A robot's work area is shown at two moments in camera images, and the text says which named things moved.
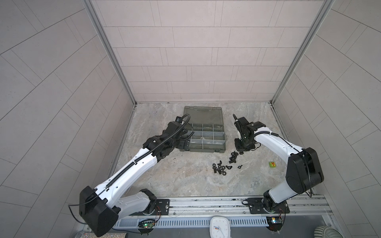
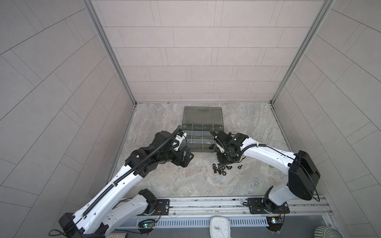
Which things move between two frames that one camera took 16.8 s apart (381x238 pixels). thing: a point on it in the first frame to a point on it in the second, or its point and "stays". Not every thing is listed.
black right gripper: (238, 148) to (222, 161)
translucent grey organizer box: (207, 123) stays
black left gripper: (181, 145) to (184, 161)
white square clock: (220, 227) stays
